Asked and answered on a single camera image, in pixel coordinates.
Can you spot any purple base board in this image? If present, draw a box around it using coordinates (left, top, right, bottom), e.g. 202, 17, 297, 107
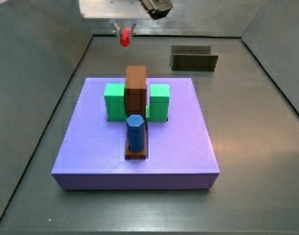
53, 78, 219, 190

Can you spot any blue hexagonal peg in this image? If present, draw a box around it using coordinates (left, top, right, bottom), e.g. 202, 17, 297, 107
127, 115, 145, 152

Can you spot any red stepped peg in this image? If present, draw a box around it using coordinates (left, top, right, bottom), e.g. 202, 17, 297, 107
121, 28, 130, 47

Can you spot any green block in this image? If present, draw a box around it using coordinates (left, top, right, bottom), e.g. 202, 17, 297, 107
105, 84, 171, 122

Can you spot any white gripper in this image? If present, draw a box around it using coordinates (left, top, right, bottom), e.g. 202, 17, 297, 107
79, 0, 150, 37

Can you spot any brown L-shaped block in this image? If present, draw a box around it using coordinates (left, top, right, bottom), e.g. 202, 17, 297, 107
125, 66, 147, 160

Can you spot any black angled holder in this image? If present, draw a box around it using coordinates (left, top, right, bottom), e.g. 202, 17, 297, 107
171, 46, 218, 72

